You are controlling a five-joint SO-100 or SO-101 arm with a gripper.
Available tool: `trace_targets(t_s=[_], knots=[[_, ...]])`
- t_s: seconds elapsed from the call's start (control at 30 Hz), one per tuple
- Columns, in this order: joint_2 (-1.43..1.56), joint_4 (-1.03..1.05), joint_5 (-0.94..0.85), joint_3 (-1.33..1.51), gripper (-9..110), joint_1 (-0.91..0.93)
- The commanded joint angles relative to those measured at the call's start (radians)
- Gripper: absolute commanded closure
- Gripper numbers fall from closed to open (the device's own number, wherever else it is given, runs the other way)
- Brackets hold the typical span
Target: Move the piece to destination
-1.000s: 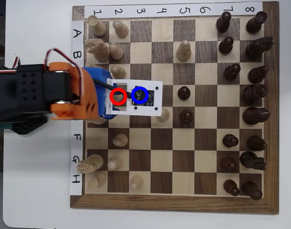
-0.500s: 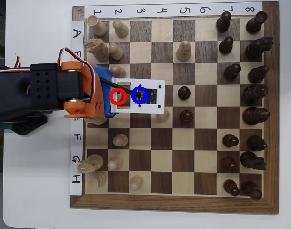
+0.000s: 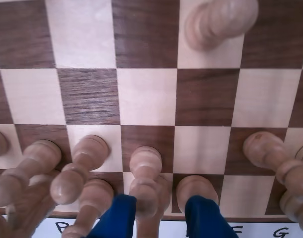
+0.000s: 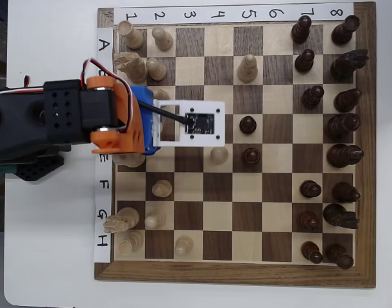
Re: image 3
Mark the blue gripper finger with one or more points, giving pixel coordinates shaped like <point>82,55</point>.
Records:
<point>205,220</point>
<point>116,220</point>

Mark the light wooden chess bishop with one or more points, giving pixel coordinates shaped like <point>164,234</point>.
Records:
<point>96,196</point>

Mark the light wooden chess king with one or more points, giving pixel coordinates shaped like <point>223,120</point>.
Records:
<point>198,186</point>

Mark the light wooden chess queen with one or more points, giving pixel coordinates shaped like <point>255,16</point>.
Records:
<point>163,193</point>

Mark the white letter label strip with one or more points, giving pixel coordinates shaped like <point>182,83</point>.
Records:
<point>258,230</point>

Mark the wooden chessboard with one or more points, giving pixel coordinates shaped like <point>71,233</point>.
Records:
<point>86,99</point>

